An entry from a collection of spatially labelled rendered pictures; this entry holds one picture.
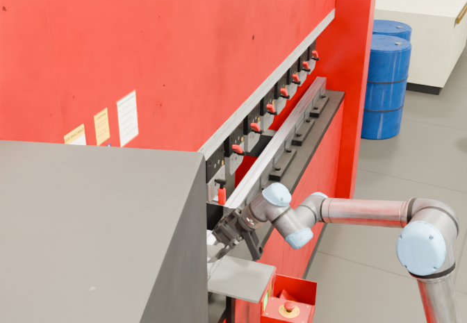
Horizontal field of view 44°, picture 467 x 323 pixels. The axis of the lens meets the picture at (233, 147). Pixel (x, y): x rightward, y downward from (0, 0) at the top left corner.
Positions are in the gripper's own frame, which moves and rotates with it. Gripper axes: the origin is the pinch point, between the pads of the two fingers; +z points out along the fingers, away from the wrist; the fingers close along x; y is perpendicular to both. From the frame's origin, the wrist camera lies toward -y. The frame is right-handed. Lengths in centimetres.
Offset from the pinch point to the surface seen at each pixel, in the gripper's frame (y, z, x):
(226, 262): -4.8, 2.1, -4.4
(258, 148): 4, 36, -130
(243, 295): -12.9, -4.7, 9.3
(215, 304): -11.7, 12.7, 2.7
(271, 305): -29.1, 10.5, -13.7
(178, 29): 53, -53, 8
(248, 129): 19, -14, -50
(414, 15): -37, 0, -480
